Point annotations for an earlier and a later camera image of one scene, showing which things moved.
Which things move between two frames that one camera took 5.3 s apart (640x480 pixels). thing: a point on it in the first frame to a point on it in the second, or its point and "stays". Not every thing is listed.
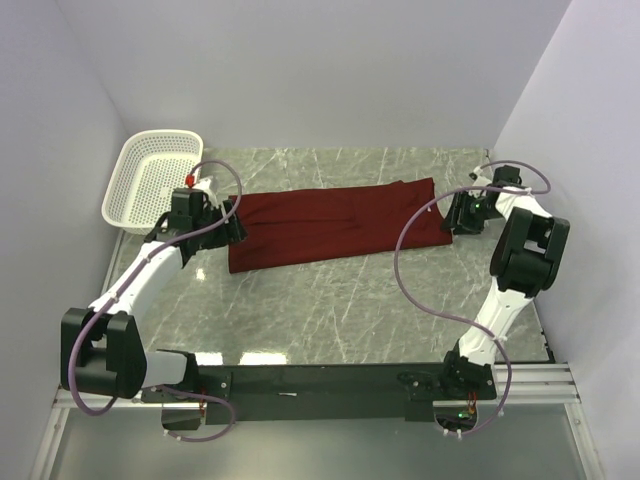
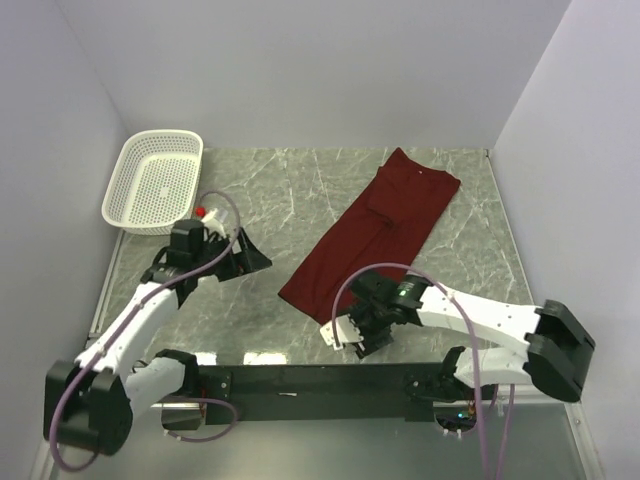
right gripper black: (455, 214) to (368, 331)
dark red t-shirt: (268, 230) to (387, 222)
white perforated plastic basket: (150, 164) stays
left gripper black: (228, 226) to (240, 255)
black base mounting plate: (328, 394) stays
